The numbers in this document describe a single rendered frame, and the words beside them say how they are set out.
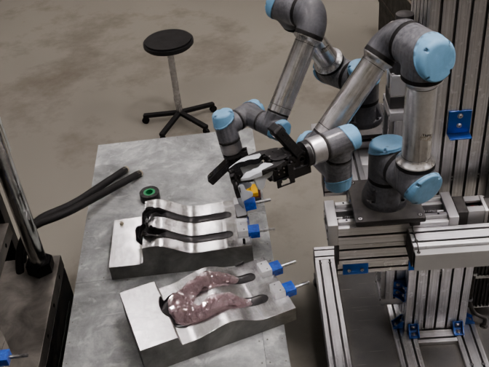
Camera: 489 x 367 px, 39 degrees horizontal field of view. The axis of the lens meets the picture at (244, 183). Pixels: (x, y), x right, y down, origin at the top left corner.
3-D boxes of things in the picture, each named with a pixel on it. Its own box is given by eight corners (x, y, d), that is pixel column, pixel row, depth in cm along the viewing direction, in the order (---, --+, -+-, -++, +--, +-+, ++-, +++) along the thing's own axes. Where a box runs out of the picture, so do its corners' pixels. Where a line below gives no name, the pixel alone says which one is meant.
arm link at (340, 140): (364, 156, 190) (364, 129, 185) (329, 169, 187) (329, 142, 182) (348, 142, 196) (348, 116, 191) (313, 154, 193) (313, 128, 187)
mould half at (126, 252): (247, 216, 266) (244, 188, 258) (254, 263, 245) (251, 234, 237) (117, 231, 265) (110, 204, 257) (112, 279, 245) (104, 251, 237)
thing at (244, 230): (274, 229, 249) (273, 218, 246) (276, 239, 245) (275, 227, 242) (238, 234, 249) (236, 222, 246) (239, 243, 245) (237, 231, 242)
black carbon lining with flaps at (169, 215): (231, 214, 257) (228, 194, 251) (234, 243, 244) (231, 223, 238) (137, 225, 257) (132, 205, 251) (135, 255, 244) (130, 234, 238)
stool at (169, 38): (212, 97, 501) (202, 15, 464) (224, 133, 462) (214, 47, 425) (140, 109, 496) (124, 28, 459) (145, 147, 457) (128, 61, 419)
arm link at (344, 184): (336, 170, 205) (335, 138, 198) (357, 189, 196) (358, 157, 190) (313, 178, 202) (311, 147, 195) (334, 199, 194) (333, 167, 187)
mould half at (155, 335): (265, 268, 243) (263, 245, 236) (296, 319, 223) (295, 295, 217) (125, 316, 231) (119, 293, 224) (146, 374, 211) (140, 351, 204)
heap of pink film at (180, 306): (236, 273, 234) (233, 255, 229) (255, 309, 220) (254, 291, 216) (161, 298, 227) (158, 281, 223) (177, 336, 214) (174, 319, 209)
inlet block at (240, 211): (271, 202, 256) (268, 189, 253) (272, 209, 251) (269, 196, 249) (236, 210, 256) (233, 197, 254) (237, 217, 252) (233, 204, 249)
